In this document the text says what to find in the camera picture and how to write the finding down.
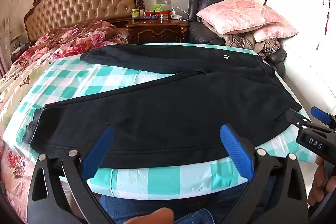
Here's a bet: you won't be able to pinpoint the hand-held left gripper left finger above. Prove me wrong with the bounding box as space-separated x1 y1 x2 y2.
26 125 116 224

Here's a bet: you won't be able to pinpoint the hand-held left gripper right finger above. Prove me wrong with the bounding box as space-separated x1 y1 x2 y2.
219 124 309 224

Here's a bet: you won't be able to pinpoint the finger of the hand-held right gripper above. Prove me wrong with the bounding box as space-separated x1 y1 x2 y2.
310 106 336 126
286 109 336 135

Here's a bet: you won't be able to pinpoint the black pants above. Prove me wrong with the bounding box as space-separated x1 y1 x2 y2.
22 43 302 169

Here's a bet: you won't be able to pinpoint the person's right hand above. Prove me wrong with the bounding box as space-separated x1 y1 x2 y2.
307 156 328 206

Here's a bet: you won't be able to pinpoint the person's left hand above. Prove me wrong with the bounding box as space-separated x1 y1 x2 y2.
123 207 174 224

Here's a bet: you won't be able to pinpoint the green checked bedsheet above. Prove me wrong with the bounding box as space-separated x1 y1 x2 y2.
3 42 313 201

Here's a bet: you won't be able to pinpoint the person's blue jeans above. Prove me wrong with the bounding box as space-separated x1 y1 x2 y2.
100 182 265 224

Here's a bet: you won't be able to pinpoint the small pink floral pillow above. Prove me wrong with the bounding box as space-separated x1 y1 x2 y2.
252 22 299 43

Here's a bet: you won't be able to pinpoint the long red hanging ornament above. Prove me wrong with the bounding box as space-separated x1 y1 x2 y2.
324 0 331 35

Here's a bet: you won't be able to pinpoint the brown plaid blanket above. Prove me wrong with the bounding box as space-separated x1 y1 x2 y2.
203 22 281 56

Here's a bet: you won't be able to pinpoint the white wardrobe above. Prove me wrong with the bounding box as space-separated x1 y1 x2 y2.
248 0 336 119

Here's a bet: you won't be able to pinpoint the red floral quilt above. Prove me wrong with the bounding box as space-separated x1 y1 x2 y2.
0 20 130 224

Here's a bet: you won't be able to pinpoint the large pink floral pillow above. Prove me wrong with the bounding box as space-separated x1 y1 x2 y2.
196 0 285 35

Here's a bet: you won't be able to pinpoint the black leather armchair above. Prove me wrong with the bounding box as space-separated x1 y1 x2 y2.
188 0 288 72

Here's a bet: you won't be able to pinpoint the dark wooden nightstand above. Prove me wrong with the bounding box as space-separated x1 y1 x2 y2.
125 18 190 44

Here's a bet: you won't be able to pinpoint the white power strip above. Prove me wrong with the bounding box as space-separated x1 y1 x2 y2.
172 10 189 21

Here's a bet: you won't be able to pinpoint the tufted leather headboard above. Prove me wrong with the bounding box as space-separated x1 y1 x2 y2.
24 0 147 42

